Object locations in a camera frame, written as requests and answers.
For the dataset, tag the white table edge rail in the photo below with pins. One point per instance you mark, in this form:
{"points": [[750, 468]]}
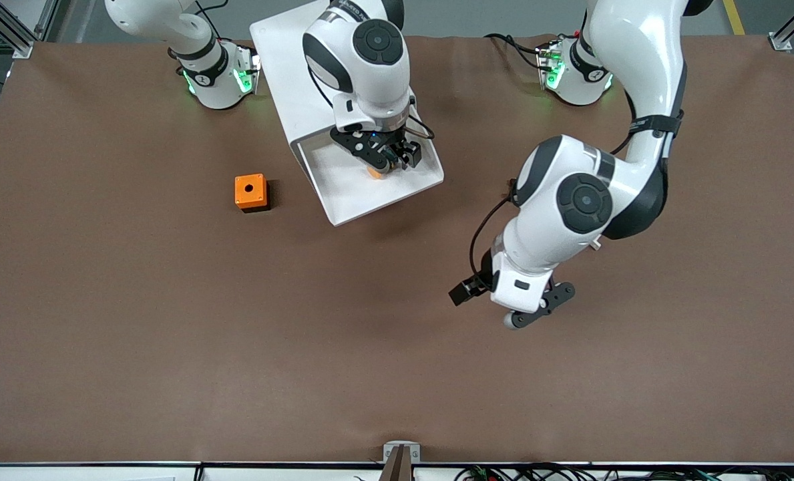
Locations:
{"points": [[69, 473]]}

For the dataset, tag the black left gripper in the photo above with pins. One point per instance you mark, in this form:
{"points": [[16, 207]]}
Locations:
{"points": [[483, 279]]}

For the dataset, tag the orange push button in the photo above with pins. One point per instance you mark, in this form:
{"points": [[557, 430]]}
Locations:
{"points": [[378, 174]]}

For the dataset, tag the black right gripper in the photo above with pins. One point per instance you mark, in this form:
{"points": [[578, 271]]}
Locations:
{"points": [[392, 148]]}

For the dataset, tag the orange black button enclosure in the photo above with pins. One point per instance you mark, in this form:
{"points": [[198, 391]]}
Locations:
{"points": [[248, 190]]}

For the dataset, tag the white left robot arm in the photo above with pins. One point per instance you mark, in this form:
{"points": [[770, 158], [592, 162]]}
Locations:
{"points": [[644, 47]]}

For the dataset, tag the brown table mat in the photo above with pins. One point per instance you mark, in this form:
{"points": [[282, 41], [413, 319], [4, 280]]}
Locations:
{"points": [[169, 334]]}

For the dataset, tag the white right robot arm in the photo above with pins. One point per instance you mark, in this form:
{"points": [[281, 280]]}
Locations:
{"points": [[370, 73]]}

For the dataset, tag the white drawer cabinet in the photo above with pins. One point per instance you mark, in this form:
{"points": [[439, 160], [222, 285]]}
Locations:
{"points": [[283, 60]]}

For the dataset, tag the silver mount bracket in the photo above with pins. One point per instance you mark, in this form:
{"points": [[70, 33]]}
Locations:
{"points": [[390, 451]]}

